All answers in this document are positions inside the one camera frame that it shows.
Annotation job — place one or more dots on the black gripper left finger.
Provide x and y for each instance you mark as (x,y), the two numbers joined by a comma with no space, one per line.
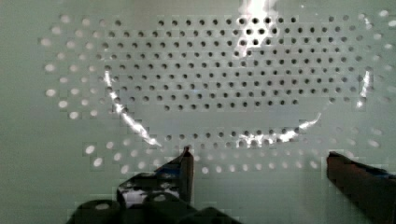
(174,177)

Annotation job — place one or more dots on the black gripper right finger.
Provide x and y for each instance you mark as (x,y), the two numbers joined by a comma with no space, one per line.
(372,190)

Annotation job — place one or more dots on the mint green plastic strainer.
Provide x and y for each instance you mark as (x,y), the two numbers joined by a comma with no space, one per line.
(260,91)

